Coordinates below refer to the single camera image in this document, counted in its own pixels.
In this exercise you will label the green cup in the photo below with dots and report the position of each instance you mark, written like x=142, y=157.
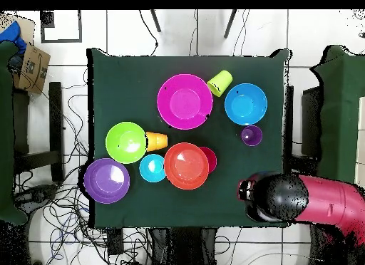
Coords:
x=220, y=83

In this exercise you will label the large pink bowl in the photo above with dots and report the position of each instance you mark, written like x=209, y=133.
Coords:
x=184, y=102

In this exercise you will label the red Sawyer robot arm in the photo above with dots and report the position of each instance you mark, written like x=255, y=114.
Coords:
x=328, y=199

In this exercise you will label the dark green tablecloth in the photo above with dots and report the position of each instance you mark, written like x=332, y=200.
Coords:
x=128, y=91

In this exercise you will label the blue cloth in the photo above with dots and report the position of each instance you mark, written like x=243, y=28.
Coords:
x=11, y=34

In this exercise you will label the large blue bowl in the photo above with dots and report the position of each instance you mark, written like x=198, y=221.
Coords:
x=245, y=104

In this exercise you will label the black cabinet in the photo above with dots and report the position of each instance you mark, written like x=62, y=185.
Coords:
x=310, y=119

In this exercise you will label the purple cup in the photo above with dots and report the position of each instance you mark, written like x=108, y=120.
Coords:
x=251, y=135

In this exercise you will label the black frame stand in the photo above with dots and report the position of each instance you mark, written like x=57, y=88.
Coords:
x=55, y=119

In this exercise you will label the large purple bowl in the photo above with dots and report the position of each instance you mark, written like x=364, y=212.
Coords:
x=105, y=181

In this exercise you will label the neighbouring green covered table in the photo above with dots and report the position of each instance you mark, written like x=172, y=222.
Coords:
x=342, y=119
x=5, y=134

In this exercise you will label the white box stack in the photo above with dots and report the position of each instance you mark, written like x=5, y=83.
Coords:
x=361, y=139

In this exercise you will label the large orange-red bowl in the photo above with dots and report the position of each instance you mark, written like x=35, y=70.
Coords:
x=186, y=165

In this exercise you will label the black tripod leg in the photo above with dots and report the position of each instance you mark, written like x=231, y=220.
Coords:
x=229, y=24
x=155, y=21

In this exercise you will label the small blue bowl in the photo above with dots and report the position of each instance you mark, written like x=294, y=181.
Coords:
x=151, y=168

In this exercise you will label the orange cup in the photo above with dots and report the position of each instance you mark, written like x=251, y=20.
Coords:
x=157, y=141

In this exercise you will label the large green bowl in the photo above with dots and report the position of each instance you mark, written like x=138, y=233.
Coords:
x=125, y=142

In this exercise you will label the small red-pink bowl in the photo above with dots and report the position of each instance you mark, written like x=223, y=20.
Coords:
x=212, y=159

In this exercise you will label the black power strip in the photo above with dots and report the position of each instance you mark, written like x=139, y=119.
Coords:
x=115, y=242

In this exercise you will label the grey pedestal foot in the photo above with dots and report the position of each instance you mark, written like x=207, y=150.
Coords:
x=37, y=193

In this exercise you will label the cardboard box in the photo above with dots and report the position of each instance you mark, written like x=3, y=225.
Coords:
x=32, y=68

